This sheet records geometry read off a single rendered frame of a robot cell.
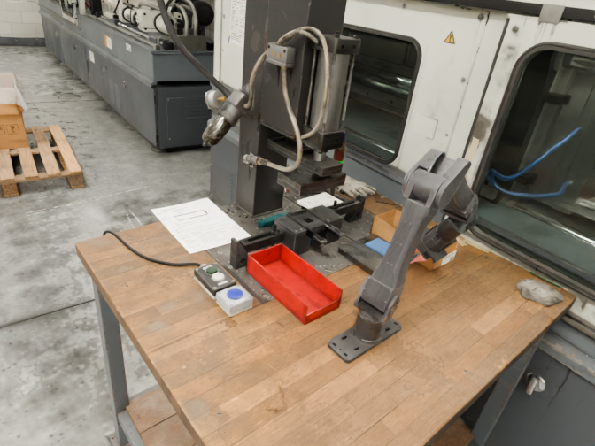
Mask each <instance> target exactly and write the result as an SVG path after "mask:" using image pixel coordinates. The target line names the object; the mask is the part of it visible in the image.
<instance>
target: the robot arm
mask: <svg viewBox="0 0 595 446"><path fill-rule="evenodd" d="M435 161H436V162H435ZM434 162H435V163H434ZM433 163H434V165H433V166H432V167H431V169H430V171H429V172H428V169H429V167H430V166H431V165H432V164H433ZM471 165H472V163H471V161H468V160H466V159H464V158H456V159H455V160H454V159H451V158H448V157H446V155H445V152H443V151H441V150H437V149H434V148H431V149H429V150H428V151H427V152H426V153H425V155H424V156H423V157H422V158H421V159H420V160H419V161H418V162H417V163H416V164H415V165H414V166H413V167H412V168H411V169H410V170H409V171H408V172H407V174H406V176H405V178H404V180H403V183H402V192H403V193H404V194H403V196H404V197H405V201H404V202H403V209H402V212H401V216H400V219H399V223H398V226H397V228H396V230H395V233H394V235H393V236H392V239H391V241H390V245H389V247H388V249H387V251H386V253H385V255H384V257H383V259H382V261H381V263H380V264H379V265H378V266H377V267H376V269H375V270H374V272H373V274H372V275H368V277H367V279H365V280H364V281H363V282H362V284H361V286H360V288H359V290H358V292H359V295H358V296H357V298H356V300H355V302H354V306H355V307H357V308H358V309H359V311H358V315H357V319H356V323H355V324H354V325H353V327H351V328H350V329H348V330H346V331H344V332H342V333H341V334H339V335H337V336H336V337H334V338H332V339H330V340H329V341H328V347H329V348H330V349H331V350H332V351H333V352H334V353H335V354H336V355H338V356H339V357H340V358H341V359H342V360H343V361H344V362H345V363H347V364H350V363H351V362H352V361H354V360H355V359H357V358H359V357H360V356H362V355H364V354H365V353H367V352H368V351H370V350H371V349H373V348H374V347H376V346H377V345H379V344H380V343H382V342H384V341H386V340H387V339H389V338H390V337H392V336H393V335H394V334H396V333H398V332H399V331H401V328H402V325H401V324H400V323H398V322H397V321H396V320H394V318H392V316H393V314H394V312H395V310H396V309H397V307H398V305H399V302H400V297H401V295H402V293H403V291H404V289H405V287H404V284H405V282H406V274H407V270H408V267H409V265H410V264H412V263H413V262H418V261H426V260H427V259H429V258H431V259H432V260H433V262H432V263H434V264H435V263H436V262H437V261H438V260H440V259H442V258H444V257H446V256H447V253H446V251H445V249H446V248H447V247H449V246H450V245H451V244H453V243H454V242H456V241H457V239H456V238H457V237H458V236H459V235H461V234H462V233H465V232H467V231H468V230H469V229H470V228H471V227H473V226H475V225H476V223H477V221H478V216H477V214H476V213H477V210H478V197H477V194H475V193H474V192H473V190H472V189H471V188H470V187H469V186H468V183H467V180H466V178H465V176H466V174H467V172H468V170H469V168H470V167H471ZM420 200H421V201H420ZM422 201H423V202H422ZM424 202H425V203H424ZM438 209H440V212H441V213H443V214H444V215H447V216H449V217H447V218H446V219H445V220H443V221H442V222H440V223H438V224H436V225H434V226H433V227H432V228H431V229H430V230H429V229H428V228H427V226H428V224H429V222H430V221H431V220H432V219H433V218H434V217H435V216H436V214H437V211H438ZM416 251H419V252H420V253H421V255H420V256H419V257H417V258H416V259H414V260H413V261H411V260H412V257H413V254H414V253H415V252H416Z"/></svg>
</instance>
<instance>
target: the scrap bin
mask: <svg viewBox="0 0 595 446"><path fill-rule="evenodd" d="M247 273H248V274H249V275H250V276H251V277H252V278H253V279H254V280H255V281H256V282H257V283H258V284H259V285H261V286H262V287H263V288H264V289H265V290H266V291H267V292H268V293H269V294H271V295H272V296H273V297H274V298H275V299H276V300H277V301H278V302H279V303H280V304H282V305H283V306H284V307H285V308H286V309H287V310H288V311H289V312H291V313H292V314H293V315H294V316H295V317H296V318H297V319H298V320H299V321H300V322H302V323H303V324H304V325H306V324H308V323H310V322H312V321H314V320H316V319H318V318H320V317H322V316H324V315H326V314H328V313H330V312H331V311H333V310H335V309H337V308H339V305H340V302H341V297H342V293H343V290H342V289H341V288H340V287H338V286H337V285H336V284H335V283H334V282H333V281H331V280H330V279H329V278H327V277H326V276H325V275H323V274H322V273H321V272H319V271H318V270H317V269H315V268H314V267H313V266H311V265H310V264H308V263H307V262H306V261H304V259H302V258H301V257H300V256H299V255H297V254H296V253H295V252H293V251H292V250H290V249H289V248H288V247H287V246H285V245H284V244H283V243H280V244H277V245H275V246H272V247H269V248H266V249H264V250H260V251H257V252H254V253H251V254H249V255H248V259H247Z"/></svg>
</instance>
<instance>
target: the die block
mask: <svg viewBox="0 0 595 446"><path fill-rule="evenodd" d="M275 224H276V225H277V227H279V228H282V229H283V230H284V231H285V235H284V241H282V242H278V243H276V245H277V244H280V243H283V244H284V245H285V246H287V247H288V248H289V249H290V250H292V251H293V252H295V253H296V254H297V255H301V254H303V253H306V252H307V251H309V245H310V240H311V238H309V237H308V236H306V233H304V234H301V235H298V236H295V235H293V234H292V233H290V232H289V231H287V230H286V229H285V228H283V227H282V226H280V225H279V224H277V223H276V222H275ZM342 224H343V221H339V222H337V223H334V224H331V225H333V226H334V227H337V228H339V229H341V228H342ZM314 232H316V233H317V234H318V235H321V236H322V237H323V238H325V239H326V240H327V243H324V245H327V244H329V243H332V242H335V241H338V240H339V237H338V236H336V235H333V234H331V233H330V232H329V231H328V230H326V229H325V227H321V228H318V229H315V230H314Z"/></svg>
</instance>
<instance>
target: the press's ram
mask: <svg viewBox="0 0 595 446"><path fill-rule="evenodd" d="M267 147H268V148H269V149H271V150H274V151H275V152H277V153H279V154H281V155H283V156H284V157H286V158H288V159H290V160H292V161H293V162H296V160H297V157H298V143H297V141H296V140H292V139H290V138H289V137H287V136H282V137H276V138H270V139H269V138H268V139H267ZM302 148H303V154H302V159H301V162H300V165H301V166H299V167H298V168H296V169H295V170H293V171H291V172H283V171H281V172H279V173H278V182H277V183H278V184H280V185H282V186H283V187H284V191H285V192H287V193H289V192H292V193H294V194H296V195H297V196H305V195H309V194H312V193H315V192H319V191H322V190H326V189H329V188H335V187H339V186H342V185H344V183H345V178H346V173H343V172H342V168H343V164H342V163H340V162H338V161H336V160H334V159H333V158H330V157H328V156H326V153H327V152H328V150H324V152H322V154H318V151H317V150H316V149H314V148H310V147H308V146H306V145H305V146H303V145H302Z"/></svg>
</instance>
